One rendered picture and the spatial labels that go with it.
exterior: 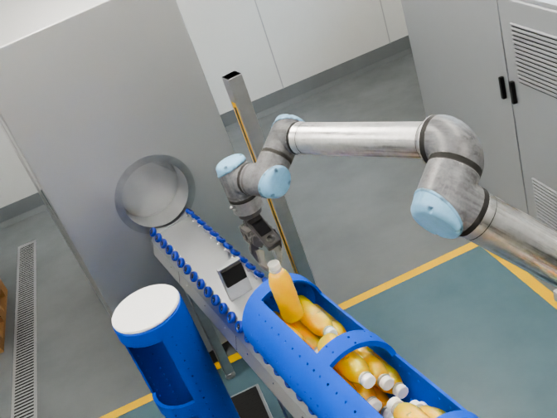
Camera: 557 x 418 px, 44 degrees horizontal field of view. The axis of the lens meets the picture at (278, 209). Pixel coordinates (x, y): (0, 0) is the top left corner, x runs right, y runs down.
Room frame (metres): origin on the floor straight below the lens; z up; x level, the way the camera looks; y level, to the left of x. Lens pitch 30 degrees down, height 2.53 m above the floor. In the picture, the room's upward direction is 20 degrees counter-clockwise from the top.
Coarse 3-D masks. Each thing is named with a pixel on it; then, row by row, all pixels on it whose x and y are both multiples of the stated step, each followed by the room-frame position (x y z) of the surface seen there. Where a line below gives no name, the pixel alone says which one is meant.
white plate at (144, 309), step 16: (144, 288) 2.38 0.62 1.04; (160, 288) 2.34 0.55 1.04; (128, 304) 2.31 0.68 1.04; (144, 304) 2.27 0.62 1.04; (160, 304) 2.23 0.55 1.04; (176, 304) 2.20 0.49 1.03; (112, 320) 2.24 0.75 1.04; (128, 320) 2.20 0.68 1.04; (144, 320) 2.17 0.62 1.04; (160, 320) 2.13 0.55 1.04
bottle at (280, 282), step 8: (272, 272) 1.74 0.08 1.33; (280, 272) 1.74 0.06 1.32; (272, 280) 1.74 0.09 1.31; (280, 280) 1.73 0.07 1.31; (288, 280) 1.73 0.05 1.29; (272, 288) 1.74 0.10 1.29; (280, 288) 1.72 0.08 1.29; (288, 288) 1.73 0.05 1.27; (280, 296) 1.72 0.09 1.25; (288, 296) 1.72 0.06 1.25; (296, 296) 1.74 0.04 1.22; (280, 304) 1.73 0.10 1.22; (288, 304) 1.72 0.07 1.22; (296, 304) 1.73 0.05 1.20; (280, 312) 1.74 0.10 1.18; (288, 312) 1.72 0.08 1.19; (296, 312) 1.72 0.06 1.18; (288, 320) 1.72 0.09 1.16; (296, 320) 1.72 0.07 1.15
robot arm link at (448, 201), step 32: (448, 160) 1.24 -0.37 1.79; (416, 192) 1.24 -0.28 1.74; (448, 192) 1.19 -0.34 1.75; (480, 192) 1.20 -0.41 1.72; (448, 224) 1.16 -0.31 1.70; (480, 224) 1.17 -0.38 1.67; (512, 224) 1.17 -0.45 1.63; (544, 224) 1.20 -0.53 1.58; (512, 256) 1.16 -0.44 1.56; (544, 256) 1.15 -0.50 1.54
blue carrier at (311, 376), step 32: (256, 320) 1.74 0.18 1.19; (352, 320) 1.67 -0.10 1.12; (288, 352) 1.55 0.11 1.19; (320, 352) 1.46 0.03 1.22; (384, 352) 1.53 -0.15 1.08; (288, 384) 1.54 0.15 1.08; (320, 384) 1.38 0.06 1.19; (416, 384) 1.39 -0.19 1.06; (320, 416) 1.36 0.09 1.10; (352, 416) 1.24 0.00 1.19; (448, 416) 1.11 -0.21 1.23
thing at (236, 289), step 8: (232, 264) 2.26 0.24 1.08; (240, 264) 2.26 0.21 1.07; (224, 272) 2.23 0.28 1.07; (232, 272) 2.24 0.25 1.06; (240, 272) 2.25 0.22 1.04; (224, 280) 2.24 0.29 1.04; (232, 280) 2.24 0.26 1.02; (240, 280) 2.26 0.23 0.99; (248, 280) 2.27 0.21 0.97; (224, 288) 2.26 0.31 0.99; (232, 288) 2.25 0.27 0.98; (240, 288) 2.26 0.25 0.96; (248, 288) 2.27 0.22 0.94; (232, 296) 2.25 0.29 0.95
